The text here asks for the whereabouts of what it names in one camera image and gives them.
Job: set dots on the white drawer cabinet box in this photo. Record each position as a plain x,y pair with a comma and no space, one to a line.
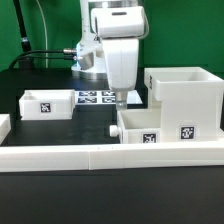
190,102

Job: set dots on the black vertical pole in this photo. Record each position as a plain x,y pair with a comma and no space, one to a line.
26,46

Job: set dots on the white front drawer tray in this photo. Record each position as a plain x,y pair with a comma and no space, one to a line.
137,126

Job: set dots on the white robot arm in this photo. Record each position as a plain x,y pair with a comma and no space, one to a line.
106,19

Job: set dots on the white drawer tray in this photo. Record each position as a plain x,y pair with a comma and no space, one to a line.
47,104
137,126

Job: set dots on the white U-shaped fence wall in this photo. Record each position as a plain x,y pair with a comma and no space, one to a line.
111,156

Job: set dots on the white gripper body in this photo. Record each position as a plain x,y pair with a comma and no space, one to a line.
121,62

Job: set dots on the fiducial marker sheet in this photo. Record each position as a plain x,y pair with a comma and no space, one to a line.
103,97

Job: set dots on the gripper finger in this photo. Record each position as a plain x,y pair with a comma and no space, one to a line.
121,100

